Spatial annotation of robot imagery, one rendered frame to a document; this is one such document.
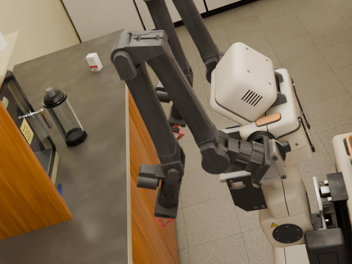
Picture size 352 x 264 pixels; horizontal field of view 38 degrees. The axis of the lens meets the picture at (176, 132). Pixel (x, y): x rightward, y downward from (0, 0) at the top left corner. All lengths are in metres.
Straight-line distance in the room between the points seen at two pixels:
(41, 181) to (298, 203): 0.85
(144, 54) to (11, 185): 0.79
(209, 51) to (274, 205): 0.54
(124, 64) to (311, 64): 2.83
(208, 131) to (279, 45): 2.95
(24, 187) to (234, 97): 0.79
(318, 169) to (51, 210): 1.70
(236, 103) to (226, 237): 1.48
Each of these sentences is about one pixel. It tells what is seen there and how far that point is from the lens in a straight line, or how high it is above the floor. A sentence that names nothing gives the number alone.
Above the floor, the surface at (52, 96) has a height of 1.18.
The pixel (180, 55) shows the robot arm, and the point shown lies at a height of 1.33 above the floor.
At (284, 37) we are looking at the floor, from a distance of 4.32.
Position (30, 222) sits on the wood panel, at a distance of 1.90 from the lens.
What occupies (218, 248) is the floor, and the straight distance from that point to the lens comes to 2.78.
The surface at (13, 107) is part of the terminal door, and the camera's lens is 1.89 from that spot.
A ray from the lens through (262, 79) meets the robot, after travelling 1.44.
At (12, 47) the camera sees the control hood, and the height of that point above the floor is 1.51.
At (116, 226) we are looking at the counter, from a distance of 1.75.
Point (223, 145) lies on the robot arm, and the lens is 1.37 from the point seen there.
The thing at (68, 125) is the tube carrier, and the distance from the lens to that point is 2.15.
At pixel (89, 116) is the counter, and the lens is 2.34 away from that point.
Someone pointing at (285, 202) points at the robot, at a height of 0.87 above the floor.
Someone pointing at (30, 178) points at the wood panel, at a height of 1.17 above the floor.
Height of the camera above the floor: 2.13
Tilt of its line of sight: 36 degrees down
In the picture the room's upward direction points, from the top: 22 degrees counter-clockwise
